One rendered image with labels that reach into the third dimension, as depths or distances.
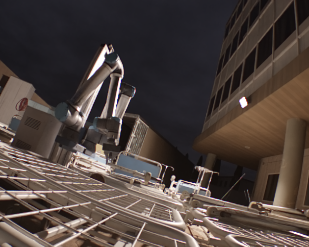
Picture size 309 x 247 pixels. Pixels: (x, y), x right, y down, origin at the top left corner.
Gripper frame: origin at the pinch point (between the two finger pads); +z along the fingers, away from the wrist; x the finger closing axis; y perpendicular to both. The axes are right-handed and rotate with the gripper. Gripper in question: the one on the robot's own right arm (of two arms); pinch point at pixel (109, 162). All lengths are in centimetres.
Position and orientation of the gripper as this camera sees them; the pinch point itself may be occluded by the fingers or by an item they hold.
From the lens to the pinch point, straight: 153.7
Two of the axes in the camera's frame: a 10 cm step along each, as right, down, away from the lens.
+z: -1.3, 9.6, -2.4
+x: -9.7, -1.7, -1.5
